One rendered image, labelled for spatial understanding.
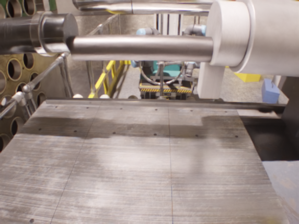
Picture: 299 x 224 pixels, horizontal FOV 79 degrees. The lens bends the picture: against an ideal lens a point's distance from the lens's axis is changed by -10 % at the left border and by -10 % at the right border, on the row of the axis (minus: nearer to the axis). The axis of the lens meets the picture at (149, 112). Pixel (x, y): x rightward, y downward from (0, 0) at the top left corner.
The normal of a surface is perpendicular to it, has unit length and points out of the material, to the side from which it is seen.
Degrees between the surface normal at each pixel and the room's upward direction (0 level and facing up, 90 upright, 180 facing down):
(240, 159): 0
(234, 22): 58
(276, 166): 0
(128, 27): 90
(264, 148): 0
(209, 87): 90
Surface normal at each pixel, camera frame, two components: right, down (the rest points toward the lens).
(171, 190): 0.00, -0.82
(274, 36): -0.05, 0.36
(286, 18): -0.04, -0.12
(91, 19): -0.05, 0.57
